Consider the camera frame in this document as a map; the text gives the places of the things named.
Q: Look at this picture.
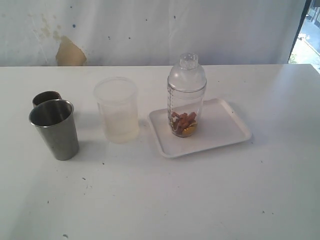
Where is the clear plastic shaker body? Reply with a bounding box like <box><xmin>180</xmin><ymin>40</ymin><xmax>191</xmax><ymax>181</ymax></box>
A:
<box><xmin>167</xmin><ymin>85</ymin><xmax>206</xmax><ymax>138</ymax></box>

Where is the gold coin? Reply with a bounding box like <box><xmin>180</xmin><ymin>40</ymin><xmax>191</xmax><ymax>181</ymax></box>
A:
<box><xmin>181</xmin><ymin>122</ymin><xmax>198</xmax><ymax>137</ymax></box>

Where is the clear plastic shaker lid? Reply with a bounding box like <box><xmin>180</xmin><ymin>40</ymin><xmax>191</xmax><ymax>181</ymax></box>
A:
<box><xmin>167</xmin><ymin>52</ymin><xmax>207</xmax><ymax>93</ymax></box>

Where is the stainless steel cup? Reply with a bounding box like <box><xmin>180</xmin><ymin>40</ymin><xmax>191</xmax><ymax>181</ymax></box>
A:
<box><xmin>28</xmin><ymin>99</ymin><xmax>80</xmax><ymax>161</ymax></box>

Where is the brown wooden cup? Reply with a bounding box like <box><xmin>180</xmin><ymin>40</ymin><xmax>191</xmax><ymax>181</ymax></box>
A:
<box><xmin>32</xmin><ymin>90</ymin><xmax>62</xmax><ymax>108</ymax></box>

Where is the translucent plastic deli container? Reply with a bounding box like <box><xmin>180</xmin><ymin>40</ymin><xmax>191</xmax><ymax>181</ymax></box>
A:
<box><xmin>93</xmin><ymin>77</ymin><xmax>140</xmax><ymax>144</ymax></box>

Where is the white plastic tray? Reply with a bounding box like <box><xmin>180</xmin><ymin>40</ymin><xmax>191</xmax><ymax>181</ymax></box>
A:
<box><xmin>148</xmin><ymin>98</ymin><xmax>252</xmax><ymax>159</ymax></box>

